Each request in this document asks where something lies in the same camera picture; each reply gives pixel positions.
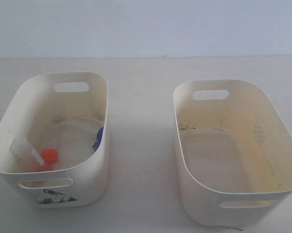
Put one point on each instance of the orange-capped tube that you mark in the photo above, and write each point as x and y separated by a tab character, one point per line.
49	145

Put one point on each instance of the cream plastic bin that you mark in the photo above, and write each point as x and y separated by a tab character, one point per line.
233	152
78	103

